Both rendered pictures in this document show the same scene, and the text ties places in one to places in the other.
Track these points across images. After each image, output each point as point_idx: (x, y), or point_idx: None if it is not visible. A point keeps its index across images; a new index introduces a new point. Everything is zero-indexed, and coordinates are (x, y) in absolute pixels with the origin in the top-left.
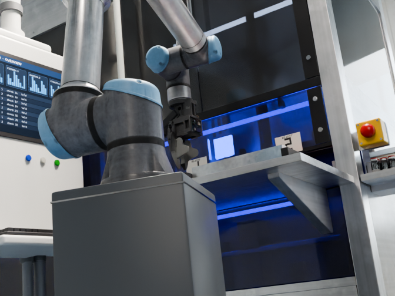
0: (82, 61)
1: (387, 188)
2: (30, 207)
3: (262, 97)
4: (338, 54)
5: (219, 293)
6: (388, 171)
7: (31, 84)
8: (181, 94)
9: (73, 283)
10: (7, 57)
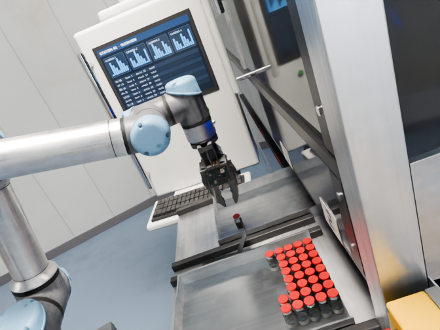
0: (4, 264)
1: None
2: (196, 154)
3: (297, 129)
4: (369, 129)
5: None
6: None
7: (154, 52)
8: (190, 140)
9: None
10: (122, 42)
